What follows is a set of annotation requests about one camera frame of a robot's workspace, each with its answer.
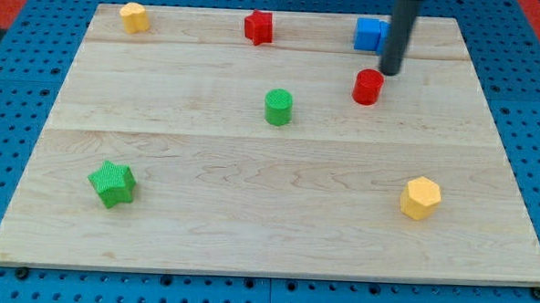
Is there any wooden board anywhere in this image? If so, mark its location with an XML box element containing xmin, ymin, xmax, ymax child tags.
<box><xmin>0</xmin><ymin>4</ymin><xmax>540</xmax><ymax>287</ymax></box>

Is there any green cylinder block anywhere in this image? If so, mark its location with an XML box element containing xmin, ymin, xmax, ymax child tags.
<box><xmin>265</xmin><ymin>89</ymin><xmax>293</xmax><ymax>126</ymax></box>

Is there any blue cube block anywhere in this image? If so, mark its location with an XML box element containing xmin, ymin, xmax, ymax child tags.
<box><xmin>353</xmin><ymin>17</ymin><xmax>390</xmax><ymax>54</ymax></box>

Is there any red star block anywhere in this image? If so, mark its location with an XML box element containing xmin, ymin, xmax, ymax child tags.
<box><xmin>244</xmin><ymin>9</ymin><xmax>274</xmax><ymax>46</ymax></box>

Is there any yellow heart block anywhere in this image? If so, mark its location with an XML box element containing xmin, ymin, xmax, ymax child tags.
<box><xmin>119</xmin><ymin>2</ymin><xmax>151</xmax><ymax>34</ymax></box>

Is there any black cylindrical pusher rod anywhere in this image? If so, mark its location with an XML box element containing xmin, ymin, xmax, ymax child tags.
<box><xmin>379</xmin><ymin>0</ymin><xmax>423</xmax><ymax>77</ymax></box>

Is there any yellow hexagon block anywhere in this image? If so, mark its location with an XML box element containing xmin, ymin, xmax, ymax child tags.
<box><xmin>400</xmin><ymin>176</ymin><xmax>441</xmax><ymax>221</ymax></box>

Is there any red cylinder block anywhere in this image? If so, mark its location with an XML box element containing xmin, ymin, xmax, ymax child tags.
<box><xmin>352</xmin><ymin>68</ymin><xmax>385</xmax><ymax>106</ymax></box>

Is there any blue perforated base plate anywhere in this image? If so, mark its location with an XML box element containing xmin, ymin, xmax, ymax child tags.
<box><xmin>0</xmin><ymin>0</ymin><xmax>540</xmax><ymax>303</ymax></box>

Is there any green star block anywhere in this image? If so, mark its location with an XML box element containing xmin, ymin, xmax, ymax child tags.
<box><xmin>88</xmin><ymin>161</ymin><xmax>136</xmax><ymax>208</ymax></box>

